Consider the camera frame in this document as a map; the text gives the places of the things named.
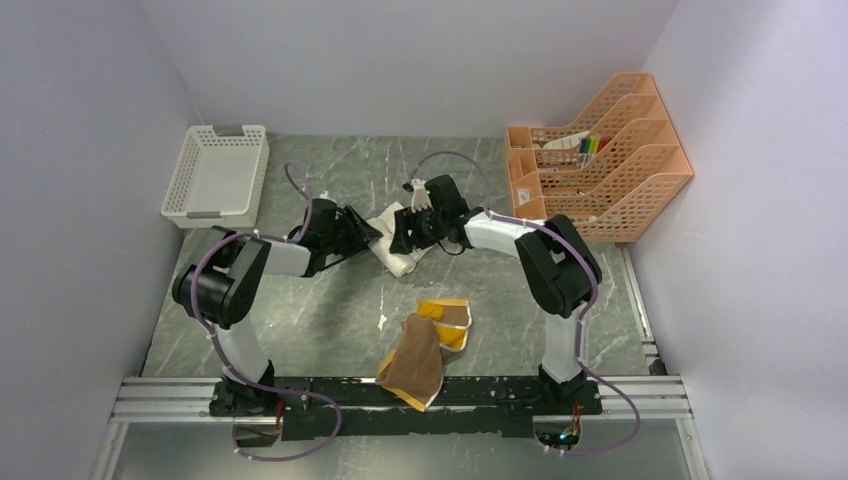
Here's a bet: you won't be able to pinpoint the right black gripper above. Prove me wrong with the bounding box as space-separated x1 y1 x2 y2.
390 203 447 255

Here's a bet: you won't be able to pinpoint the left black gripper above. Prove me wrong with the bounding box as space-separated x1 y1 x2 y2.
323 205 384 260

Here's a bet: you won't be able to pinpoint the cream white towel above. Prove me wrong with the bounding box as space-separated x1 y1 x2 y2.
365 201 432 280

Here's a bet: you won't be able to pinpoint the white plastic basket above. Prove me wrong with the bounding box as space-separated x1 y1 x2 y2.
160 125 270 229

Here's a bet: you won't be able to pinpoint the brown yellow towel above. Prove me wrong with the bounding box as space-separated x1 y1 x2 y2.
376 298 473 412

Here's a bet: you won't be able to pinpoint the orange file organizer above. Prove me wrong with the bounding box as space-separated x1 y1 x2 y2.
503 72 694 243

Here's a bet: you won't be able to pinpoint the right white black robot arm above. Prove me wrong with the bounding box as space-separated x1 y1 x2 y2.
390 175 602 414

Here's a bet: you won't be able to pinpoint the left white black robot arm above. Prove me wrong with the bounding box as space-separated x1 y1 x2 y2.
171 198 384 416

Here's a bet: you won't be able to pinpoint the white label card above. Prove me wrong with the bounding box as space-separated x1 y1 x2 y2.
542 131 589 149

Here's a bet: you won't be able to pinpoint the coloured marker pens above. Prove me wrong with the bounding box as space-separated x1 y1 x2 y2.
577 135 611 168

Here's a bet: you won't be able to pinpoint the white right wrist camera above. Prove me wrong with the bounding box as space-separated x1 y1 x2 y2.
404 179 433 213

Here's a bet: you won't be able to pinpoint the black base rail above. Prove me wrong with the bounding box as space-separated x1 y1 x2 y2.
208 375 602 440

